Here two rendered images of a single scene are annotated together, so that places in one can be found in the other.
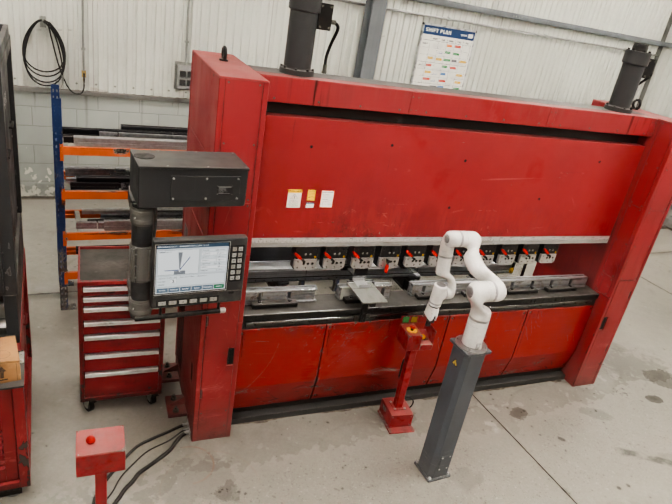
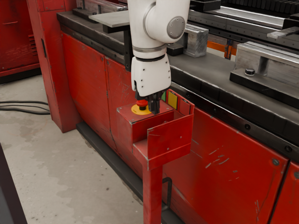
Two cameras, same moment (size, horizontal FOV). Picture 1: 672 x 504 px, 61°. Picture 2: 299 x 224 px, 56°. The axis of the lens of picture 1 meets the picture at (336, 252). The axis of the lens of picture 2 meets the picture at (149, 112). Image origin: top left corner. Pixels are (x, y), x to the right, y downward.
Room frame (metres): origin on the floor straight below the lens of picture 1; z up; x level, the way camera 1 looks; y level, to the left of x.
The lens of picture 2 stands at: (3.22, -1.37, 1.23)
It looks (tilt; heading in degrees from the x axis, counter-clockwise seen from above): 31 degrees down; 80
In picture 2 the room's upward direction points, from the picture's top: straight up
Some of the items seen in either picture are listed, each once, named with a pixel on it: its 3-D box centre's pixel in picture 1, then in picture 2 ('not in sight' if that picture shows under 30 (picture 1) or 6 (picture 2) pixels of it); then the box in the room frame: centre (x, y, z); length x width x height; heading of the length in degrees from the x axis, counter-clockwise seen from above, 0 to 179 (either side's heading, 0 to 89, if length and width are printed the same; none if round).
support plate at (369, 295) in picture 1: (367, 292); (130, 16); (3.35, -0.25, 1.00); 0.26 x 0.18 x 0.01; 26
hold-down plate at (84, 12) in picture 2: (274, 303); (86, 15); (3.17, 0.33, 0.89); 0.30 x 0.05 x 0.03; 116
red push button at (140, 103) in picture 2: not in sight; (142, 106); (3.34, -0.60, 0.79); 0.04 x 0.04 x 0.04
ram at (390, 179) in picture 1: (462, 189); not in sight; (3.77, -0.77, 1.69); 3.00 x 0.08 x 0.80; 116
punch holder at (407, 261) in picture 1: (412, 253); not in sight; (3.65, -0.52, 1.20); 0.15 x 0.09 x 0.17; 116
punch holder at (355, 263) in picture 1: (360, 254); not in sight; (3.47, -0.16, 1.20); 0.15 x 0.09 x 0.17; 116
